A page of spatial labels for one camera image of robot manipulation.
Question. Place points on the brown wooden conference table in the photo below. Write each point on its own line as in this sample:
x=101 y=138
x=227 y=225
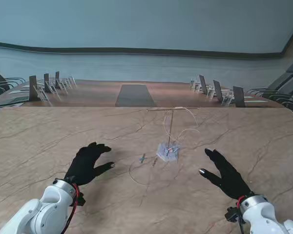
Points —
x=95 y=95

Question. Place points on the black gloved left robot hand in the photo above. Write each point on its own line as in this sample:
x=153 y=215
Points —
x=84 y=165

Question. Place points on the grey desk pad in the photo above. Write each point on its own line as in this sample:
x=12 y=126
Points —
x=12 y=100
x=19 y=91
x=256 y=101

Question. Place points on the dark upright desk monitor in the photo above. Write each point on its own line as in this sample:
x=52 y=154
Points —
x=46 y=81
x=238 y=96
x=202 y=84
x=57 y=78
x=217 y=90
x=33 y=87

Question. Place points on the gold T rack marble base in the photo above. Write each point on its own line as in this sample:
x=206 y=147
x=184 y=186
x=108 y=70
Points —
x=164 y=156

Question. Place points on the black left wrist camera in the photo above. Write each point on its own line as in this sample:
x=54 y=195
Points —
x=80 y=198

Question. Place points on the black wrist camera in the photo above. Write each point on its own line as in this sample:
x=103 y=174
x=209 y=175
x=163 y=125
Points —
x=232 y=214
x=80 y=198

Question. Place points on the clear acrylic name holder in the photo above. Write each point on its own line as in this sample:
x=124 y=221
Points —
x=39 y=92
x=72 y=80
x=192 y=83
x=227 y=99
x=51 y=87
x=210 y=92
x=61 y=85
x=197 y=86
x=67 y=82

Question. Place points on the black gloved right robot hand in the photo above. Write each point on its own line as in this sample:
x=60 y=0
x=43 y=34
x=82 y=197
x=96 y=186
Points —
x=229 y=178

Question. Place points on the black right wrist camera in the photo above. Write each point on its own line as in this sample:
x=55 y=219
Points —
x=232 y=214

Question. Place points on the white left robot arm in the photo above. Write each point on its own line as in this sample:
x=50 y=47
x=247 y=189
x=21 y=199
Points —
x=48 y=202

